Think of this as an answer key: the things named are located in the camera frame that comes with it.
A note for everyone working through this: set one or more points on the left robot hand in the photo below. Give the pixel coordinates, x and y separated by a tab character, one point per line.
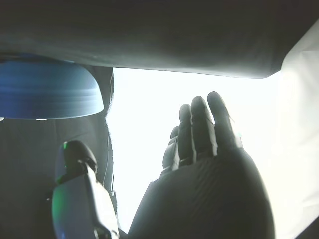
204	194

